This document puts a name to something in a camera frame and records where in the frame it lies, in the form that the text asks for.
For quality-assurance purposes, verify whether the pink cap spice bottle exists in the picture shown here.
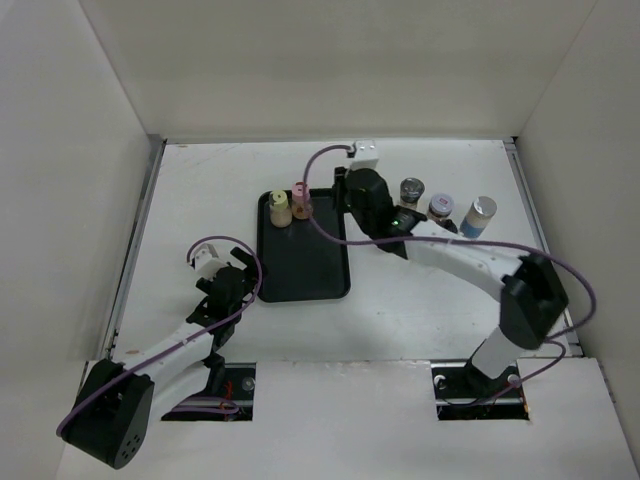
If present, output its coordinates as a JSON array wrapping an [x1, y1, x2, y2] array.
[[291, 181, 313, 220]]

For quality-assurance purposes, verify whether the yellow cap spice bottle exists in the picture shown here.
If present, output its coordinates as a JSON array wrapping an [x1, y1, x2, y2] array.
[[268, 190, 293, 228]]

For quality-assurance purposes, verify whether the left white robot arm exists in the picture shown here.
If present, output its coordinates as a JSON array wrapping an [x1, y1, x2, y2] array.
[[56, 237, 264, 470]]

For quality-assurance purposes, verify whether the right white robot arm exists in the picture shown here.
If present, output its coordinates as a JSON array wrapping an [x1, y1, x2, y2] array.
[[333, 167, 568, 397]]

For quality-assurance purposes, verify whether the grey cap pepper grinder bottle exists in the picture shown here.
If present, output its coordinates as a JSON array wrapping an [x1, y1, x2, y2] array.
[[400, 177, 425, 210]]

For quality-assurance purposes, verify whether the black rectangular plastic tray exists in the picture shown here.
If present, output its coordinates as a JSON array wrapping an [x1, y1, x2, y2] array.
[[257, 192, 351, 303]]

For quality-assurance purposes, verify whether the red label spice jar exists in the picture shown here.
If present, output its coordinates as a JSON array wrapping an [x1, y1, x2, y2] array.
[[426, 193, 454, 222]]

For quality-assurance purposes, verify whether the black cap grinder bottle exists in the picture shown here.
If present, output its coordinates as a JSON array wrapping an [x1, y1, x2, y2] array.
[[444, 219, 458, 234]]

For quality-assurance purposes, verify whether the silver cap blue label bottle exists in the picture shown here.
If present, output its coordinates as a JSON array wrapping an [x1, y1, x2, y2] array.
[[459, 196, 498, 239]]

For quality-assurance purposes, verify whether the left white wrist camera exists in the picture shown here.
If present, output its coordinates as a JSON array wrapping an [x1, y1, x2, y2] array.
[[188, 243, 224, 280]]

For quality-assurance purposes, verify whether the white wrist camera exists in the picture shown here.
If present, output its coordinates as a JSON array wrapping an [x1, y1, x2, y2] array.
[[348, 140, 379, 171], [188, 243, 224, 280]]

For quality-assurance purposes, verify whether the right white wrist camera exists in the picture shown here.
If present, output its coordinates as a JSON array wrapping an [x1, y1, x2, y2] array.
[[348, 140, 379, 171]]

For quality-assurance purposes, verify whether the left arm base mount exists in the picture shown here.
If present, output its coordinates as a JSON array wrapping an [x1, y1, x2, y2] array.
[[161, 353, 257, 422]]

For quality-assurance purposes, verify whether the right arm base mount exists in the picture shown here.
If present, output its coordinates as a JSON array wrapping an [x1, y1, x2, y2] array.
[[430, 360, 529, 421]]

